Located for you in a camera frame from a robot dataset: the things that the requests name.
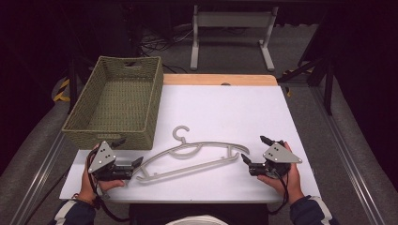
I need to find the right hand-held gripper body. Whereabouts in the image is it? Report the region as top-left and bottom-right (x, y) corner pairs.
(248, 140), (304, 180)

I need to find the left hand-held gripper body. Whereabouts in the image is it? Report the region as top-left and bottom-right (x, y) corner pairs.
(87, 141), (135, 182)

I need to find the green woven basket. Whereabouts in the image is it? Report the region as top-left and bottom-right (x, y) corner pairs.
(61, 55), (165, 151)

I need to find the grey plastic clothes hanger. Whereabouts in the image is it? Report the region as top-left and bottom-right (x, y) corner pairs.
(135, 125), (251, 184)

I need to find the person's left hand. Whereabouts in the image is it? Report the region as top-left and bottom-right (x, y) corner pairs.
(77, 144), (127, 204)

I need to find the person's right hand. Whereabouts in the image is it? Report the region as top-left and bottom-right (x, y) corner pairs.
(256, 142), (305, 204)

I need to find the white table board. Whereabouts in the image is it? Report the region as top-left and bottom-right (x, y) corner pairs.
(58, 84), (322, 204)

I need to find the black metal stand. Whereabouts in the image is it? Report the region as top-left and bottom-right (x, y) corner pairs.
(277, 46), (336, 117)
(67, 52), (81, 115)

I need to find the yellow black floor tape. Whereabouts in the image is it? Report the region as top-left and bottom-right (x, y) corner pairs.
(53, 78), (71, 103)

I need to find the person's white garment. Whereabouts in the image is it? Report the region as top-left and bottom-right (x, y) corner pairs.
(164, 214), (230, 225)

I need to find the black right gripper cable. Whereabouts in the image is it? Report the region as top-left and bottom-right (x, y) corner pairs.
(267, 170), (291, 217)

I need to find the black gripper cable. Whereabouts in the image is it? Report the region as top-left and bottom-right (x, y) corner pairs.
(86, 146), (130, 224)
(267, 170), (291, 217)

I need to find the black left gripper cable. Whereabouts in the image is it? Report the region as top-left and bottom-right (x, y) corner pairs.
(86, 146), (130, 224)

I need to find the aluminium floor rail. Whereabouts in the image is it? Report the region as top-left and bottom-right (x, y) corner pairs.
(8, 129), (69, 225)
(308, 84), (398, 225)

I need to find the bundle of black floor cables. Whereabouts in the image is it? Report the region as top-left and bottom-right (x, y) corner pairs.
(139, 22), (196, 74)

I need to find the white metal table frame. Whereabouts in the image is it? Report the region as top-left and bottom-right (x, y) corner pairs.
(190, 4), (280, 72)

